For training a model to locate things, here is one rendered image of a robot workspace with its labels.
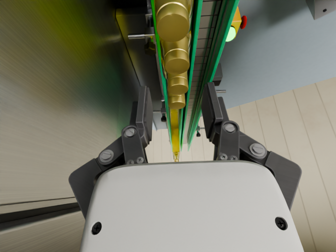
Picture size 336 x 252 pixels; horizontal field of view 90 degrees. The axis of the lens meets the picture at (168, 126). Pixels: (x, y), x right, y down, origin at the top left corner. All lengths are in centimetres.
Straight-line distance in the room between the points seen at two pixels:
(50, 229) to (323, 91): 265
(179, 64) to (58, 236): 23
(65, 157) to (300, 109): 254
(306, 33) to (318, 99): 174
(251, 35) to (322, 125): 186
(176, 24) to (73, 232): 25
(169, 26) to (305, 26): 77
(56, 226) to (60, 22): 21
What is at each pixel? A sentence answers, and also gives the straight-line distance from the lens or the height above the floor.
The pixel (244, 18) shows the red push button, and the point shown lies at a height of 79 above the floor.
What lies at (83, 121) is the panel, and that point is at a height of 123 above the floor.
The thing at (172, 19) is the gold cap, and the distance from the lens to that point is 19.
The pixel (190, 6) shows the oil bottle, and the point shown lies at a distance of 29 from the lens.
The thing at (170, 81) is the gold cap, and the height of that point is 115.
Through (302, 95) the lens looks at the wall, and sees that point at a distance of 266.
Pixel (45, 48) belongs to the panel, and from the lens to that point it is 20.
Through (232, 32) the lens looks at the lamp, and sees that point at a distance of 65.
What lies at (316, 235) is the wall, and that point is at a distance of 251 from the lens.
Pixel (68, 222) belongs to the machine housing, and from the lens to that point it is 24.
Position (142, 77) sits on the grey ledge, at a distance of 74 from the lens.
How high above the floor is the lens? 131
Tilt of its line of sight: 20 degrees down
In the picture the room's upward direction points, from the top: 178 degrees clockwise
